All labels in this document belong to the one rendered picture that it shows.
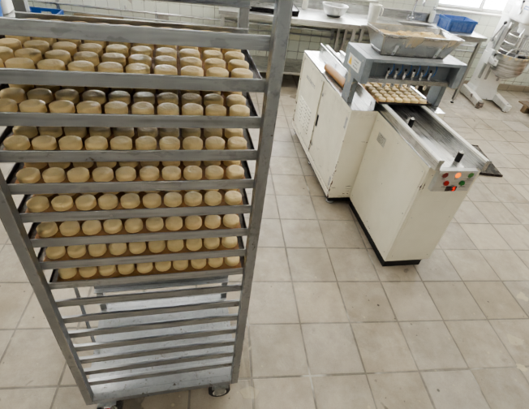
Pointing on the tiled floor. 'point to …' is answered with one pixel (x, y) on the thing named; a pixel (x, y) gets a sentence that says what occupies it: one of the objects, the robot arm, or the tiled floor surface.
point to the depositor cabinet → (333, 127)
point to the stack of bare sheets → (488, 166)
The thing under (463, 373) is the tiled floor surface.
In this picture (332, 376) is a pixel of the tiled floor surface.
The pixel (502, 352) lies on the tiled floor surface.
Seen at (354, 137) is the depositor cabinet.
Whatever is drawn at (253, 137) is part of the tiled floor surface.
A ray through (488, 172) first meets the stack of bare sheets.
